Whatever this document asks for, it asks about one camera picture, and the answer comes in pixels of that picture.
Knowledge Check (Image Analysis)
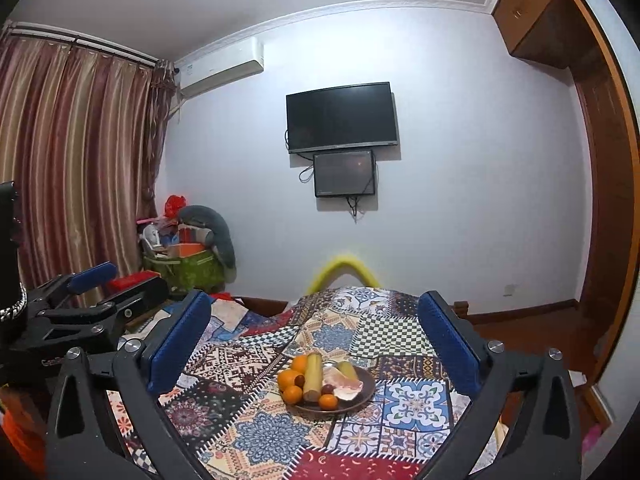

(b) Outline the yellow curved object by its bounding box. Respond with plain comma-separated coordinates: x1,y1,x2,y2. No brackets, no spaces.
307,255,378,293

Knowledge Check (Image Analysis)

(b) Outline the white air conditioner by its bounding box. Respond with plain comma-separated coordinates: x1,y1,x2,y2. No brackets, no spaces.
175,37,265,101

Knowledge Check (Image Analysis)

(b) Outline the grey plush pillow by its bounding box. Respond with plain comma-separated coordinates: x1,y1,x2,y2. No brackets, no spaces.
179,205,237,268

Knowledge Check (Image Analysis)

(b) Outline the long cut banana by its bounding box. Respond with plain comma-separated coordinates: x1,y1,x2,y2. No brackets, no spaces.
302,352,323,403

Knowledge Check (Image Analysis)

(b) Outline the patchwork printed tablecloth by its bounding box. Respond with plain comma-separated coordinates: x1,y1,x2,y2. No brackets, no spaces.
107,286,506,480

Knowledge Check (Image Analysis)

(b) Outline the striped brown curtain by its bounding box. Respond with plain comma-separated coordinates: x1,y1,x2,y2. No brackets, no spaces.
0,30,178,293

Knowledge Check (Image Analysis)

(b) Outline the wooden overhead cabinet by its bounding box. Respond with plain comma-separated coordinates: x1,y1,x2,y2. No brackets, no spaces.
492,0,581,68

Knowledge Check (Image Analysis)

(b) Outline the small black monitor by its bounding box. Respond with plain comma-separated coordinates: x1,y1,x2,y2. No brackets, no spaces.
313,150,377,198

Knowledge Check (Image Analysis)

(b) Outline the orange cloth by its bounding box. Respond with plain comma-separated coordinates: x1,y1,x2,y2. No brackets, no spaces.
0,385,48,480

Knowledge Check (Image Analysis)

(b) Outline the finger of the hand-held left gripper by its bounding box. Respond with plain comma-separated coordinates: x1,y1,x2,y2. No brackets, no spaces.
37,276,171,328
32,262,118,311

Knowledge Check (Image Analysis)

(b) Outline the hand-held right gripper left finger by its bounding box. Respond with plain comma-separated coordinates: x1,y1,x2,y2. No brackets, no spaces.
45,289,213,480

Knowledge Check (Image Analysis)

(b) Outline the curtain rail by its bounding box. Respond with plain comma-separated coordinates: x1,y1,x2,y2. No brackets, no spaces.
2,21,173,68

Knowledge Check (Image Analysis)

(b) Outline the orange box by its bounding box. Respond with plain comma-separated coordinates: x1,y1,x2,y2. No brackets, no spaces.
167,242,203,261

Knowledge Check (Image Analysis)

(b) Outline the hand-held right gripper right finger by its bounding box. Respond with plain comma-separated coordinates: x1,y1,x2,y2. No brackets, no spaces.
415,289,583,480

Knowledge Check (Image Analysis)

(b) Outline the red ornament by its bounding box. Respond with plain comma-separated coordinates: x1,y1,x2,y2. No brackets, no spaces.
164,195,188,221

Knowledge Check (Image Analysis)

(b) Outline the brown oval plate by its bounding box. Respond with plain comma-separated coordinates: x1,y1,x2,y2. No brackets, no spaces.
280,360,376,415

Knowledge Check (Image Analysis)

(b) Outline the peeled pomelo piece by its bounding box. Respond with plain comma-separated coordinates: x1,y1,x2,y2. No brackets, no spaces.
320,366,365,403

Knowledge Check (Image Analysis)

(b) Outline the red flat box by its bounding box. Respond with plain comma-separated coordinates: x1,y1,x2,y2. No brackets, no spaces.
107,271,161,293

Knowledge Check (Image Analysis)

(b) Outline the black wall television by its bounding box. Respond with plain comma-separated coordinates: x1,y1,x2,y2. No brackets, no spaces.
286,81,399,155

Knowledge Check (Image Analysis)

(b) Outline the wooden door frame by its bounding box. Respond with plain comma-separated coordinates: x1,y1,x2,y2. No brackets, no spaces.
560,0,640,401

